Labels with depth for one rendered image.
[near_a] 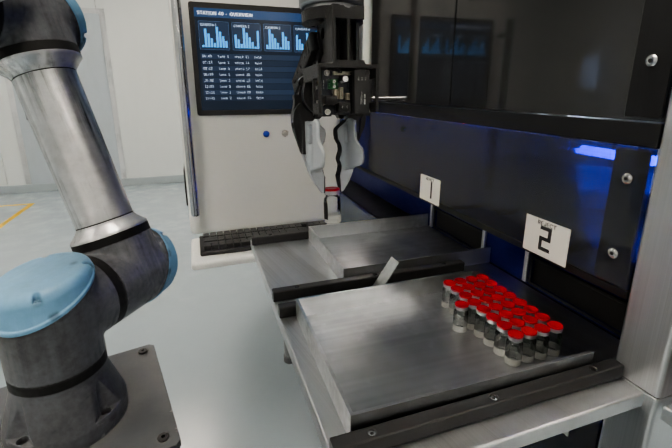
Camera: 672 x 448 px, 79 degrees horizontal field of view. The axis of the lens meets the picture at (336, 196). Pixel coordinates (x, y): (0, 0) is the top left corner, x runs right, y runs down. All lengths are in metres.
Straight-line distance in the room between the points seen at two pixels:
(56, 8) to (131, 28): 5.14
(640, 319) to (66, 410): 0.74
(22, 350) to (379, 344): 0.46
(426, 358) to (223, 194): 0.88
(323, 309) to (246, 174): 0.70
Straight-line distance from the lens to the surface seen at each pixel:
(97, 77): 5.92
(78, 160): 0.71
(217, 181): 1.31
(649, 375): 0.67
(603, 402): 0.64
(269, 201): 1.34
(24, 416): 0.71
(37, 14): 0.75
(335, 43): 0.45
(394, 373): 0.59
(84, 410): 0.69
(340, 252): 0.94
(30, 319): 0.62
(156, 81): 5.85
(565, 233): 0.69
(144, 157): 5.94
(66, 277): 0.62
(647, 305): 0.64
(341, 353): 0.62
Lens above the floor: 1.25
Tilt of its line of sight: 15 degrees down
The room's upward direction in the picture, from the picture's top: straight up
